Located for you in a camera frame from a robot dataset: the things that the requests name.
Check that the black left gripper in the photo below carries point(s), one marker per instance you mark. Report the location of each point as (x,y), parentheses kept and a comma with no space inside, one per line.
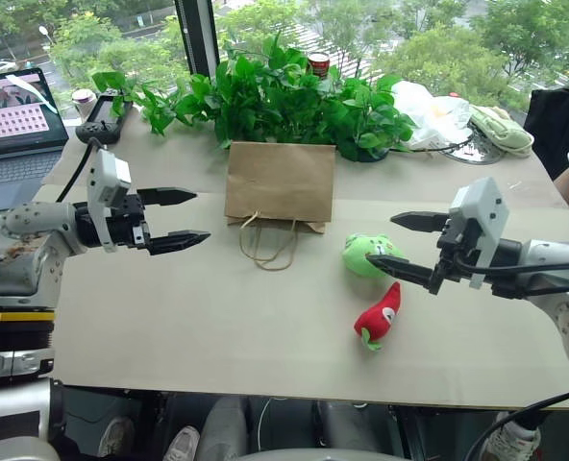
(128,223)

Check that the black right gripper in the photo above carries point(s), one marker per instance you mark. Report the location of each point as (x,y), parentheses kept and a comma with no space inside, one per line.
(455,252)

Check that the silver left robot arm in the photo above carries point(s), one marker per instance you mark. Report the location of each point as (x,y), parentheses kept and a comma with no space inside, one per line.
(20,259)

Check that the brown paper bag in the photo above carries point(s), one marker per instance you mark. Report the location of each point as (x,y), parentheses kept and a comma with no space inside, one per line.
(279,182)

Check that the white plastic bag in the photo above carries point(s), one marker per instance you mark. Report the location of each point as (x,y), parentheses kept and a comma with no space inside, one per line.
(428,115)

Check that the green plush toy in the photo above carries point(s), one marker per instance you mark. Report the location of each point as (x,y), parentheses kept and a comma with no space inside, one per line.
(361,254)

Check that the red chili plush toy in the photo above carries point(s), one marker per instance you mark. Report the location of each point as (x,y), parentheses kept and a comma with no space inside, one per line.
(378,319)

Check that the round metal tray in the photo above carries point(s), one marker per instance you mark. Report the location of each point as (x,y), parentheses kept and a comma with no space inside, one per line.
(472,151)

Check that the black handheld controller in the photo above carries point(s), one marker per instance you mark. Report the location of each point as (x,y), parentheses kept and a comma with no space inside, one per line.
(104,117)

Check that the light green cloth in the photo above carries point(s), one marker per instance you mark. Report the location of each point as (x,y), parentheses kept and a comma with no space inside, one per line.
(501,129)

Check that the white paper cup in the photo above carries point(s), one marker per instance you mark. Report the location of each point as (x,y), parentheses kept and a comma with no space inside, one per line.
(83,103)

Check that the green leafy plant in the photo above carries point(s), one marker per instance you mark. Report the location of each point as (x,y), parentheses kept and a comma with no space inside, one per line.
(265,96)

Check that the grey laptop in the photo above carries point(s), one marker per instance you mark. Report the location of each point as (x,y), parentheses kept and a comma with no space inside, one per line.
(15,144)

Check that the person in black top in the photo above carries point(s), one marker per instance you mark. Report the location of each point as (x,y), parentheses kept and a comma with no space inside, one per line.
(558,120)

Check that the grey rounded leg shape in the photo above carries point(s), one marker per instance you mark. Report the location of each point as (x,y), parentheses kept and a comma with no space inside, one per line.
(224,427)
(337,425)

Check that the red tin can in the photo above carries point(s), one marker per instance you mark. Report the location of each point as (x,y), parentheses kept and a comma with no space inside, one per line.
(318,65)

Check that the white grey sneaker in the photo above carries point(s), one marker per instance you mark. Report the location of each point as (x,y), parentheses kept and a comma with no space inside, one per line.
(114,437)
(510,439)
(181,444)

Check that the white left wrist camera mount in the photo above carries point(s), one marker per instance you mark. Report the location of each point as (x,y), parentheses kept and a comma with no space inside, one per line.
(106,177)

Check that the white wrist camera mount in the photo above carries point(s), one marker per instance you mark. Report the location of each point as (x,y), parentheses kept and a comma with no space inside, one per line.
(481,201)
(106,177)

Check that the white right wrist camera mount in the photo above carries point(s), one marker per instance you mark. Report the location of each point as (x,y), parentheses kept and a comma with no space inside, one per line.
(481,201)

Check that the black window frame post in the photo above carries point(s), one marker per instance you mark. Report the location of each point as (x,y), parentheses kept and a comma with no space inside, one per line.
(198,38)

